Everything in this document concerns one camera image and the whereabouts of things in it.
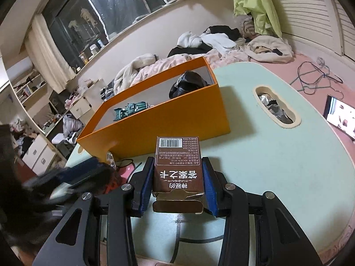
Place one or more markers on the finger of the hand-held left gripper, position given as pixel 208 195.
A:
pixel 72 175

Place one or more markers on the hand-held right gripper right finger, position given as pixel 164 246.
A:
pixel 210 191

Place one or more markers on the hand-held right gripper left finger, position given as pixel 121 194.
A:
pixel 145 188

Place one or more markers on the brown carton box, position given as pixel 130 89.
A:
pixel 177 171

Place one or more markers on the orange cardboard box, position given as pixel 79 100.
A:
pixel 166 124

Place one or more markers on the dark green toy car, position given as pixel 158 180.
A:
pixel 133 109

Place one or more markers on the black glittery pouch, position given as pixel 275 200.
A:
pixel 188 84

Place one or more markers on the mint green desktop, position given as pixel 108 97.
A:
pixel 263 158

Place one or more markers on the silver metal object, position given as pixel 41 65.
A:
pixel 111 159

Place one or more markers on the white drawer cabinet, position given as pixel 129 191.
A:
pixel 36 151

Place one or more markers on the small white drawer box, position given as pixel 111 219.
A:
pixel 80 108

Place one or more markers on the black white striped garment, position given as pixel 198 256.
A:
pixel 106 93

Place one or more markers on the cream bookshelf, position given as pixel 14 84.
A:
pixel 27 88

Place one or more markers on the crumpled silver foil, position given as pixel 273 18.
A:
pixel 273 108

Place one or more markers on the beige fleece garment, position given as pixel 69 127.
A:
pixel 127 72

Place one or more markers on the orange capped jar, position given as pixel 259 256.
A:
pixel 83 58

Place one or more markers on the white jar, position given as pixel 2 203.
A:
pixel 94 50

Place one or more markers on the white bottle green cap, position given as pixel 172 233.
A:
pixel 101 42

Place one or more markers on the white garment pile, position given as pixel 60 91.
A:
pixel 219 43

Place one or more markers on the black smartphone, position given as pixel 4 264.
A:
pixel 339 116

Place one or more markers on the cream garment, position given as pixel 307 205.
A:
pixel 258 45

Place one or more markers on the dark window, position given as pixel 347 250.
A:
pixel 83 19

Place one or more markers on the light green hanging cloth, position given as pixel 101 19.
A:
pixel 255 5

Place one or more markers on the white slatted door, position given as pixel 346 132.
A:
pixel 310 11

